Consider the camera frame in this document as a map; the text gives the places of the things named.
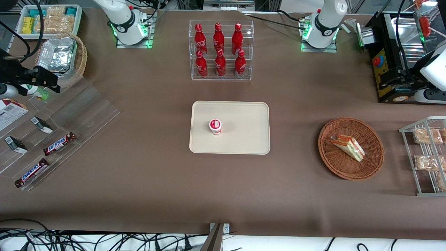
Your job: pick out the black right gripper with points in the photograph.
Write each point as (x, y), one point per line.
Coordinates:
(10, 74)

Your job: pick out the triangle sandwich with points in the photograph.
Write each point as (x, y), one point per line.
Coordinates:
(348, 144)

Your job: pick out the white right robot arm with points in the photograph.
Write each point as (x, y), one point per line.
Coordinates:
(122, 17)

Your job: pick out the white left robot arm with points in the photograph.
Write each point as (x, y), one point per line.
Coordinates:
(327, 21)

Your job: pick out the light wicker basket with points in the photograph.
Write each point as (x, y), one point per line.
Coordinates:
(82, 59)

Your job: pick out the beige plastic tray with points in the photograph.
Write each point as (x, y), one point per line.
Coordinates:
(244, 129)

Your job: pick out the brown round wicker basket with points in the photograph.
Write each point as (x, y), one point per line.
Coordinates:
(369, 164)

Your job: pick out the green white small bottle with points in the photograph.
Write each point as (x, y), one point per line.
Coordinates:
(38, 92)

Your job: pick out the small black white box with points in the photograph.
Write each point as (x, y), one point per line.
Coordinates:
(15, 144)
(41, 124)

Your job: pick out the red white paper box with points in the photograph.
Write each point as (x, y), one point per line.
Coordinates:
(10, 113)

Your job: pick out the clear acrylic stepped stand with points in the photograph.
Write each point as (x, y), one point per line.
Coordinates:
(90, 111)

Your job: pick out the clear pack of crackers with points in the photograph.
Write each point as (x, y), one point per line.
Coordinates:
(55, 24)

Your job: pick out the yellow snack packet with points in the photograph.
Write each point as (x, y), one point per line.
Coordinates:
(28, 25)

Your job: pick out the brown Snickers bar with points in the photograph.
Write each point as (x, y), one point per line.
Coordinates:
(32, 173)
(59, 143)

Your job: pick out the white plastic bin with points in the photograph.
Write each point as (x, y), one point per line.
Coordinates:
(78, 21)

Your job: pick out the teal snack packet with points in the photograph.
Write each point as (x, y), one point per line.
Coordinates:
(71, 11)
(36, 13)

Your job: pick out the red cola bottle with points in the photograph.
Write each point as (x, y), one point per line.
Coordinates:
(237, 37)
(201, 66)
(218, 36)
(240, 66)
(220, 65)
(199, 38)

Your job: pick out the red white yogurt cup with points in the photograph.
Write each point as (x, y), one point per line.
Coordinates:
(215, 126)

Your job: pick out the clear acrylic bottle rack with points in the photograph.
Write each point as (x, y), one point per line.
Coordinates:
(226, 78)

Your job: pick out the red emergency button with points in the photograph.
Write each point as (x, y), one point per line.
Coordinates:
(377, 61)

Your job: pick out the black yellow food machine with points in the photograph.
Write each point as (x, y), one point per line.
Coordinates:
(386, 87)

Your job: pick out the red food on stick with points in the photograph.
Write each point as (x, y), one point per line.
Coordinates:
(424, 25)

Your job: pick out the clear bag of snacks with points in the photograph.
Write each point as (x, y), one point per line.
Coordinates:
(441, 181)
(425, 163)
(427, 136)

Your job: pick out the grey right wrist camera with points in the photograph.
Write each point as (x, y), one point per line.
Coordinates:
(7, 90)

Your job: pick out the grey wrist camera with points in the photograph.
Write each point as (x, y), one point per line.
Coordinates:
(423, 96)
(7, 90)

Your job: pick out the grey metal bracket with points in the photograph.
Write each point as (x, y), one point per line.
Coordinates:
(216, 238)

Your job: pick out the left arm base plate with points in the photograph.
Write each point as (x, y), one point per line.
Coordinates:
(318, 50)

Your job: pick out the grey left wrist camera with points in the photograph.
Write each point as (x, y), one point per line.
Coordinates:
(423, 96)

